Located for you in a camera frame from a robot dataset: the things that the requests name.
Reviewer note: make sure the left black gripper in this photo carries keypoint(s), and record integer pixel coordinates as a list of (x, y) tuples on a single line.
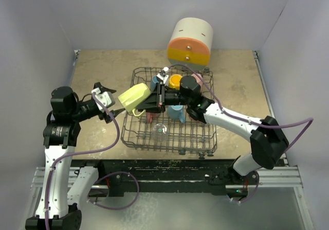
[(110, 114)]

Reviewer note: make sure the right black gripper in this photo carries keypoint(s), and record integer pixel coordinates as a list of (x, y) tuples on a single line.
[(156, 102)]

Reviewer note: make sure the pink floral mug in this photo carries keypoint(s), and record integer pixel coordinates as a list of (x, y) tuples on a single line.
[(151, 116)]

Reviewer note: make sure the lime green faceted mug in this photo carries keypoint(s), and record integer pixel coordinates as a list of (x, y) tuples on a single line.
[(135, 95)]

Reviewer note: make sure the light blue mug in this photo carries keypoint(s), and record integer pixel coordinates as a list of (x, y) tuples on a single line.
[(176, 112)]

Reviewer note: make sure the clear glass cup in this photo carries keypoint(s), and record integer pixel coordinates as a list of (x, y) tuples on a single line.
[(159, 133)]

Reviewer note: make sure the pale pink faceted mug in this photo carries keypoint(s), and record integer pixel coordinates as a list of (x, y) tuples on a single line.
[(198, 77)]

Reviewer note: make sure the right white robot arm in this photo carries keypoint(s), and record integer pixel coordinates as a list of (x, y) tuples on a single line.
[(267, 140)]

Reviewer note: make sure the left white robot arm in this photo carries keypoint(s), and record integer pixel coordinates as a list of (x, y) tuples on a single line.
[(60, 205)]

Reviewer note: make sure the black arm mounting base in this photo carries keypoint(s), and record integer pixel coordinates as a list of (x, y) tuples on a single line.
[(179, 176)]

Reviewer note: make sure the dark blue textured mug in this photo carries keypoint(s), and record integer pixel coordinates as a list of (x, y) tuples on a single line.
[(154, 83)]

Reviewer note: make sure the round cream drawer cabinet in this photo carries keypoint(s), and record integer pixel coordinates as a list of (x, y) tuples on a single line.
[(190, 43)]

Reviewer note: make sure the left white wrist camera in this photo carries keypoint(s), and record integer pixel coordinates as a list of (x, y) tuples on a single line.
[(102, 99)]

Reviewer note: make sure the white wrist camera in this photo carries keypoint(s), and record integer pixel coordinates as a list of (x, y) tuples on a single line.
[(102, 99), (163, 76)]

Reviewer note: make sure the grey wire dish rack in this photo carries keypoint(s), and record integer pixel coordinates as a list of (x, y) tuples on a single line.
[(191, 137)]

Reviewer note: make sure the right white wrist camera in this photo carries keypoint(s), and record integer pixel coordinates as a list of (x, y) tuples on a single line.
[(163, 76)]

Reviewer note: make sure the yellow mug black handle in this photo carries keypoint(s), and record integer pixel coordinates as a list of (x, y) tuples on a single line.
[(174, 81)]

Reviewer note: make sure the aluminium frame rail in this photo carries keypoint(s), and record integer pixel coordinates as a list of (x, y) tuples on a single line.
[(39, 176)]

